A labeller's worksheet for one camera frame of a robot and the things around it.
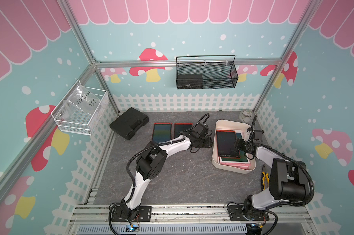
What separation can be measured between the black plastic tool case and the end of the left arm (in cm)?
47

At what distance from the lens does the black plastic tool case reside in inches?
41.2

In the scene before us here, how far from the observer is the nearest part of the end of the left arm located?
0.73 m
